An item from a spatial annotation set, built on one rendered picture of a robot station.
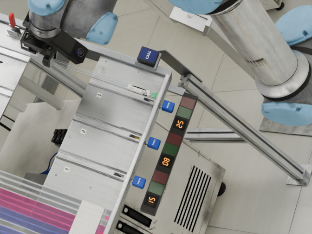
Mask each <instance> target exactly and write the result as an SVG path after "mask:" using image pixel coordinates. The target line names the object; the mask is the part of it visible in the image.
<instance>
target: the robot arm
mask: <svg viewBox="0 0 312 234"><path fill-rule="evenodd" d="M168 1H169V2H170V3H171V4H172V5H174V6H175V7H178V6H179V7H181V8H182V10H183V11H185V12H188V13H192V14H201V15H209V16H210V17H211V18H212V19H213V21H214V22H215V23H216V25H217V26H218V27H219V28H220V30H221V31H222V32H223V33H224V35H225V36H226V37H227V39H228V40H229V41H230V43H231V44H232V45H233V46H234V48H235V49H236V50H237V52H238V53H239V54H240V55H241V56H242V58H243V59H244V60H245V62H246V63H247V64H248V66H249V67H250V68H251V70H252V71H253V72H254V73H255V84H256V87H257V89H258V91H259V92H260V93H261V95H262V96H263V97H264V101H263V103H262V104H261V106H262V108H261V113H262V114H263V116H265V117H266V118H268V119H269V120H271V121H274V122H277V123H280V124H285V125H291V126H305V125H309V124H312V6H311V5H304V6H299V7H296V8H294V9H292V10H290V11H289V12H287V13H286V14H285V15H283V16H282V17H281V18H280V19H279V20H278V21H277V23H276V24H274V22H273V21H272V19H271V18H270V16H269V15H268V13H267V12H266V10H265V9H264V7H263V6H262V4H261V3H260V1H259V0H168ZM116 2H117V0H28V1H27V3H28V7H29V11H28V13H27V15H26V18H25V19H24V21H23V23H22V25H23V26H24V27H26V29H25V31H24V33H23V35H22V37H21V39H20V45H21V49H23V50H25V51H28V52H31V53H32V54H30V57H31V58H33V59H35V60H37V61H38V62H41V63H42V64H43V65H44V66H46V67H48V68H50V67H51V66H52V65H53V59H56V57H57V54H58V52H59V53H60V54H62V55H63V56H65V57H66V58H67V59H69V60H70V61H71V62H73V63H74V64H76V65H77V64H81V63H83V61H84V59H85V57H86V55H87V53H88V48H86V47H85V46H84V45H82V44H81V43H79V42H78V41H77V40H75V39H74V38H73V37H72V36H70V35H69V34H68V33H71V34H74V35H76V36H79V37H81V38H84V39H86V40H87V41H91V42H94V43H97V44H100V45H103V46H105V45H107V44H108V43H109V42H110V40H111V38H112V35H113V33H114V31H115V28H116V25H117V22H118V16H117V15H116V14H114V13H113V10H114V7H115V5H116ZM66 32H68V33H66ZM22 44H24V46H26V47H27V48H25V47H23V45H22ZM36 53H38V54H36Z"/></svg>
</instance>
